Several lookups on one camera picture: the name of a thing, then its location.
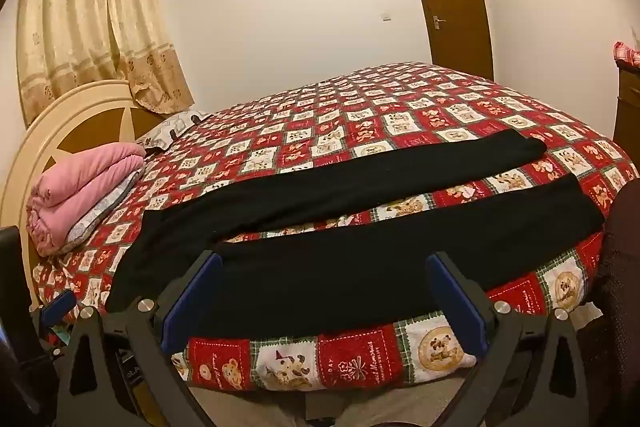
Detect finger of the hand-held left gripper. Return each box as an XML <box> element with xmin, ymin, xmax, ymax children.
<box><xmin>40</xmin><ymin>289</ymin><xmax>78</xmax><ymax>325</ymax></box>

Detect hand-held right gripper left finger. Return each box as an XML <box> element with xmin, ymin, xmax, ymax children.
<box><xmin>56</xmin><ymin>251</ymin><xmax>223</xmax><ymax>427</ymax></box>

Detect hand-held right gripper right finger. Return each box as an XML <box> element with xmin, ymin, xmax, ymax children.
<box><xmin>425</xmin><ymin>252</ymin><xmax>588</xmax><ymax>427</ymax></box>

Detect black pants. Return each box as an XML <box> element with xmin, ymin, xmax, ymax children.
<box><xmin>107</xmin><ymin>129</ymin><xmax>606</xmax><ymax>338</ymax></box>

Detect pink folded blanket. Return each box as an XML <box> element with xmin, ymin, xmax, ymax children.
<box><xmin>27</xmin><ymin>142</ymin><xmax>147</xmax><ymax>257</ymax></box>

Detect cream wooden headboard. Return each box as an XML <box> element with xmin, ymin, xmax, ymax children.
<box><xmin>0</xmin><ymin>79</ymin><xmax>173</xmax><ymax>308</ymax></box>

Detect grey patterned pillow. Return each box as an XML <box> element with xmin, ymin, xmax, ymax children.
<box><xmin>135</xmin><ymin>109</ymin><xmax>208</xmax><ymax>152</ymax></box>

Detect red printed blanket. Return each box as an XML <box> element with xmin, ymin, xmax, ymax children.
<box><xmin>30</xmin><ymin>61</ymin><xmax>638</xmax><ymax>392</ymax></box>

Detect beige patterned curtain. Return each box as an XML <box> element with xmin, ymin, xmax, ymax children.
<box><xmin>16</xmin><ymin>0</ymin><xmax>196</xmax><ymax>125</ymax></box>

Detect brown wooden cabinet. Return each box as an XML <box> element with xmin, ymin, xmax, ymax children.
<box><xmin>612</xmin><ymin>57</ymin><xmax>640</xmax><ymax>158</ymax></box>

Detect brown wooden door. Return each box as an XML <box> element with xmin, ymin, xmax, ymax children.
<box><xmin>401</xmin><ymin>0</ymin><xmax>496</xmax><ymax>80</ymax></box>

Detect red plaid cloth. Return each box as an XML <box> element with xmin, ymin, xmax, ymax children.
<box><xmin>614</xmin><ymin>41</ymin><xmax>640</xmax><ymax>68</ymax></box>

